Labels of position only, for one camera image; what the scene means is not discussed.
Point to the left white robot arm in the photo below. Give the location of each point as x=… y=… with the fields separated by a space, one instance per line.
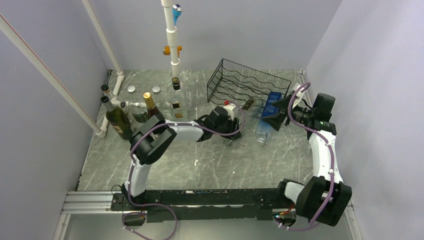
x=150 y=142

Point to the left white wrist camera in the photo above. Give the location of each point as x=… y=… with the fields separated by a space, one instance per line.
x=231 y=108

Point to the dark gold-foil wine bottle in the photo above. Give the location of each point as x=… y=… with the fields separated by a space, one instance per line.
x=152 y=108

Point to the clear slim bottle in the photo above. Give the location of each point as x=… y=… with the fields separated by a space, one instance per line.
x=248 y=114

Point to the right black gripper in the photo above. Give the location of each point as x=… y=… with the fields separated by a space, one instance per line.
x=276 y=121

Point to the blue square glass bottle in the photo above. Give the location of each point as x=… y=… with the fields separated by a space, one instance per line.
x=264 y=130

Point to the dark green wine bottle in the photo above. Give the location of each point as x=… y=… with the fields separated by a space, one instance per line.
x=117 y=118

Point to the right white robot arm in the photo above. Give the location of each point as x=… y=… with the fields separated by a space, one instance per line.
x=324 y=198

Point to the clear bottle silver cap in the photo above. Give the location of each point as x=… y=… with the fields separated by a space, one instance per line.
x=137 y=108

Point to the clear bottle dark label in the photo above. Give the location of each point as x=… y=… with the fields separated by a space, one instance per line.
x=162 y=102

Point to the white PVC pipe frame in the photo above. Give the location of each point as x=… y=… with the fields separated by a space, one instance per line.
x=101 y=131

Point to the clear square bottle black cap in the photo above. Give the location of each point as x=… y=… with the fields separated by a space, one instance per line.
x=178 y=101

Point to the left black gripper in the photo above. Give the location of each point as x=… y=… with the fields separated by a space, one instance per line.
x=233 y=124

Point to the blue pipe clip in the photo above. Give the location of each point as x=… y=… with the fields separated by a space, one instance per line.
x=176 y=11

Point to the aluminium frame rail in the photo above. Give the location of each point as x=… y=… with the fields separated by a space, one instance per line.
x=80 y=202

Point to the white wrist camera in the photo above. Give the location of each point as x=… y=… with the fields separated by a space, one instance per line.
x=231 y=108
x=299 y=96

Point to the black wire wine rack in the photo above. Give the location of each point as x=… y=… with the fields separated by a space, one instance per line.
x=239 y=83

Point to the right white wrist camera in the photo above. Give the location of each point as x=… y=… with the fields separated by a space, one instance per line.
x=299 y=96

